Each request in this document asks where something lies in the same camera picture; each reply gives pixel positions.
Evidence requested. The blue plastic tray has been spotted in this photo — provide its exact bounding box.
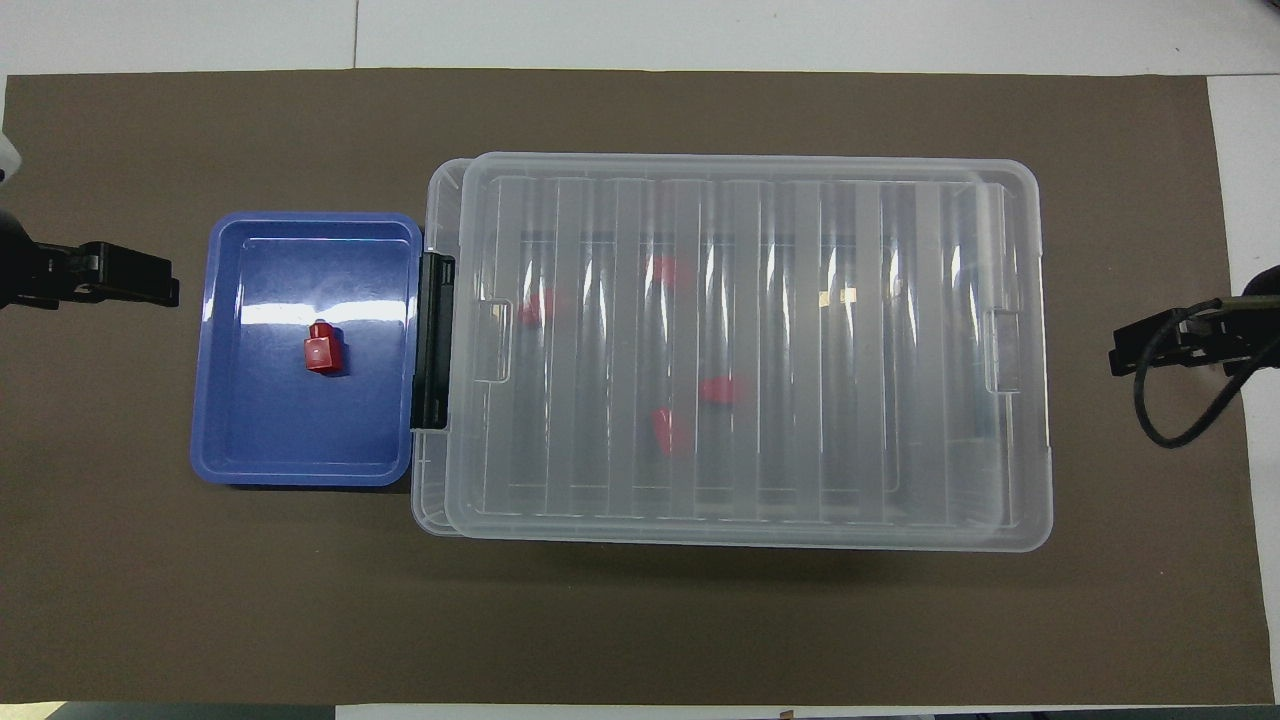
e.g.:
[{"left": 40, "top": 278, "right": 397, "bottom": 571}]
[{"left": 190, "top": 212, "right": 425, "bottom": 488}]

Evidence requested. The clear plastic storage box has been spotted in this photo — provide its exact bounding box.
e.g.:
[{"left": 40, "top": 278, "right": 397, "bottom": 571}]
[{"left": 410, "top": 158, "right": 1051, "bottom": 546}]

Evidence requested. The black box latch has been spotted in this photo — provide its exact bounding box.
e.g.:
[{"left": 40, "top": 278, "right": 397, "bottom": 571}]
[{"left": 412, "top": 252, "right": 456, "bottom": 431}]

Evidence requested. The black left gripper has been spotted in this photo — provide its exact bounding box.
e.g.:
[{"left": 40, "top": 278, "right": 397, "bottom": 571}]
[{"left": 0, "top": 212, "right": 181, "bottom": 309}]

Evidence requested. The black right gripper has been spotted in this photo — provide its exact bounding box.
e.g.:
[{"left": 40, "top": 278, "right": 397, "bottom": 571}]
[{"left": 1110, "top": 265, "right": 1280, "bottom": 377}]

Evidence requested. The clear ribbed box lid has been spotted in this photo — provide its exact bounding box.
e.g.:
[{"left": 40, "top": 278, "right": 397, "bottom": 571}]
[{"left": 445, "top": 152, "right": 1053, "bottom": 552}]

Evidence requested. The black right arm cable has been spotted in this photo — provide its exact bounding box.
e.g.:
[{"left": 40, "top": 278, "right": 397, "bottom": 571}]
[{"left": 1133, "top": 296, "right": 1280, "bottom": 448}]

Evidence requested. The brown table mat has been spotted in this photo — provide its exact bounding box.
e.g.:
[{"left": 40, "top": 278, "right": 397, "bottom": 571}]
[{"left": 0, "top": 68, "right": 1276, "bottom": 706}]

